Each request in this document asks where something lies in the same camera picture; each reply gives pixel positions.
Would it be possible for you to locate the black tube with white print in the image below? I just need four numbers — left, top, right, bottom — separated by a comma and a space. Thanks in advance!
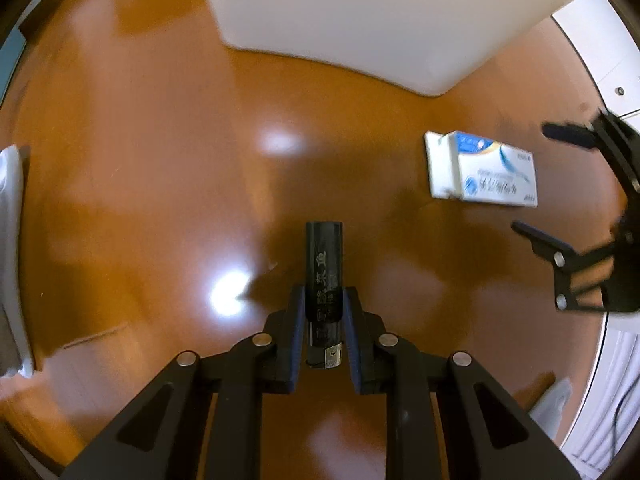
304, 220, 346, 369

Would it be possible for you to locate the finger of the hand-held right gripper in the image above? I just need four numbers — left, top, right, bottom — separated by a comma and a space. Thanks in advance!
542, 109, 640, 196
511, 221, 617, 312

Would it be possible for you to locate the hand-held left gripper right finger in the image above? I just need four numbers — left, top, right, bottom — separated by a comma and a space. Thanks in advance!
342, 286, 583, 480

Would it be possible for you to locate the cream plastic waste bin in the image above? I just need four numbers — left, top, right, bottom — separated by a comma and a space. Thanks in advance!
194, 0, 597, 97

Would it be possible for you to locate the white ribbed panel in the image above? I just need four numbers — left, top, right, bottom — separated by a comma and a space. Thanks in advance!
562, 329, 640, 472

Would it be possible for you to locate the white and blue medicine box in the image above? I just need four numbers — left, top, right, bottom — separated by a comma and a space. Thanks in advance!
424, 130, 539, 209

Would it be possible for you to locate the white paper piece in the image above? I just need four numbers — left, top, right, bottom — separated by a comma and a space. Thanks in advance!
529, 376, 574, 432

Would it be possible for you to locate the dark cable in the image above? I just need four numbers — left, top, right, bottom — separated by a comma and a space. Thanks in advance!
612, 389, 640, 455

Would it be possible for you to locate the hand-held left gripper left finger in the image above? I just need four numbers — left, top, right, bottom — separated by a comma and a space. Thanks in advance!
60, 284, 307, 480

